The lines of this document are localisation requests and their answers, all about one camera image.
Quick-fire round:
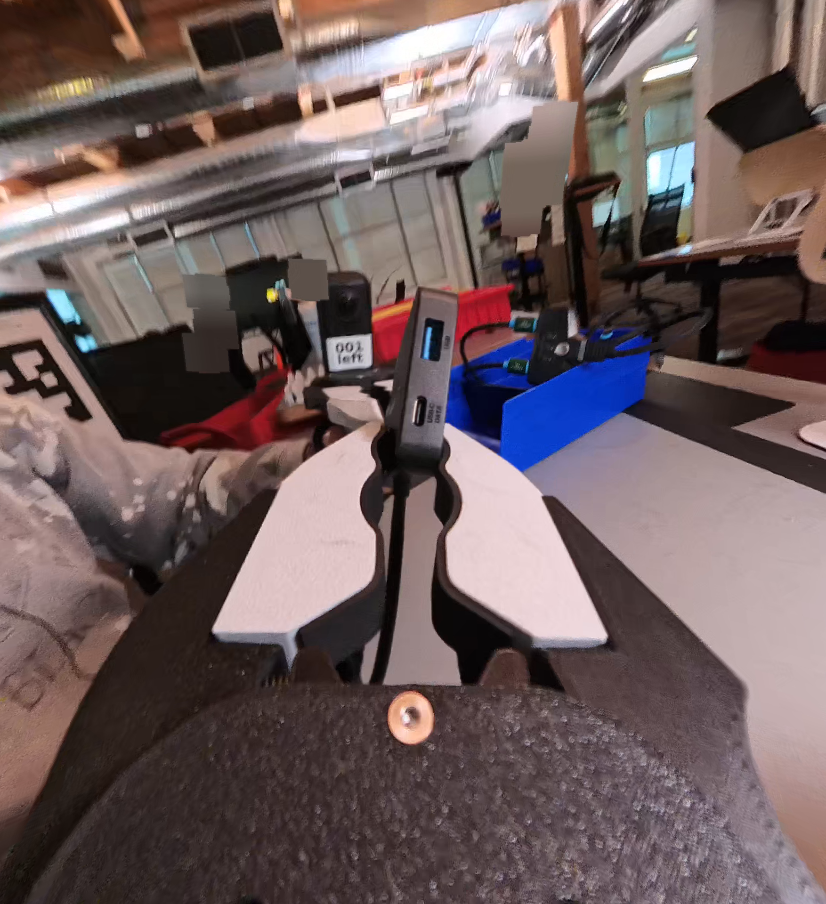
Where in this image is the red plastic bin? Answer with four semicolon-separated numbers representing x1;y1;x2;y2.
373;284;514;363

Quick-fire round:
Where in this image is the black monitor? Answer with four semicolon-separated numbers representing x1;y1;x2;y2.
226;260;315;386

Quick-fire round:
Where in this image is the wood top office desk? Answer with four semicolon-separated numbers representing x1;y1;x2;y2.
600;236;810;364

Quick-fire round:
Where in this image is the bright light panel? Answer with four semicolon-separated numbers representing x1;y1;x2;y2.
642;55;700;84

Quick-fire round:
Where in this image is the person's grey patterned clothing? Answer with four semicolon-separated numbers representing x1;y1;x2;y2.
0;385;174;884

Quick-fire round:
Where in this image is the small black tilted board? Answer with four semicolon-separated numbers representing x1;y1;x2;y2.
706;69;826;234

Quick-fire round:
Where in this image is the black office chair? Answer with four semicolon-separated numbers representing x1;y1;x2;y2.
639;185;687;257

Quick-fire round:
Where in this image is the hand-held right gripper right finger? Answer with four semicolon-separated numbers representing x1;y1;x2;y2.
436;427;609;649

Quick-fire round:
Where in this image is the wooden post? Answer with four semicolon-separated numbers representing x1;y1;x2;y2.
549;3;603;308

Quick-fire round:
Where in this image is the metal air vent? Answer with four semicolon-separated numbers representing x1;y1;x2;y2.
181;8;292;77

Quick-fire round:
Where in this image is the silver air duct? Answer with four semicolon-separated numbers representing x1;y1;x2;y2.
0;64;456;241

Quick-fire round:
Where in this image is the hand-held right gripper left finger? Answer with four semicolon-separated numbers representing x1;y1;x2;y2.
211;421;394;645

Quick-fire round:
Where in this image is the framed marker sign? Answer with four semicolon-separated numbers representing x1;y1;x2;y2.
0;293;121;440

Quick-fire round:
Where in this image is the person's left hand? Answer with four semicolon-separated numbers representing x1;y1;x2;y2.
276;406;325;460

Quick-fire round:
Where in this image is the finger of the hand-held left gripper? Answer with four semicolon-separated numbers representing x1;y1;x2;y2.
323;394;386;427

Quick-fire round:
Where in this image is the blue plastic bin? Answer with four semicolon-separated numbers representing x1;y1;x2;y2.
447;331;652;473

